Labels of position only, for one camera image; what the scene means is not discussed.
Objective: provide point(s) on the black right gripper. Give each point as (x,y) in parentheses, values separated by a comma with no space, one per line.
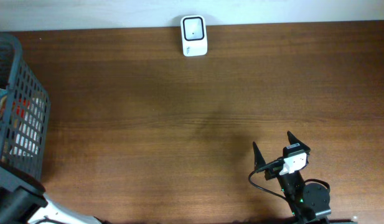
(273,173)

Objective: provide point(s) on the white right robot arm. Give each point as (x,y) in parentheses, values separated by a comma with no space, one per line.
(308,199)

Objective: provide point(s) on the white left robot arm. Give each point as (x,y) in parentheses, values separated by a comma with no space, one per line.
(23,200)

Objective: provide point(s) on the white barcode scanner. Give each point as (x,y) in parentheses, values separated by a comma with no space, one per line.
(194,36)

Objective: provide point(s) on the items inside basket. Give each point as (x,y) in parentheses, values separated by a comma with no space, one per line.
(27,127)

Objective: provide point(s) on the grey plastic mesh basket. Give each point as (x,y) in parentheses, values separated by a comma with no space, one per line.
(17,81)

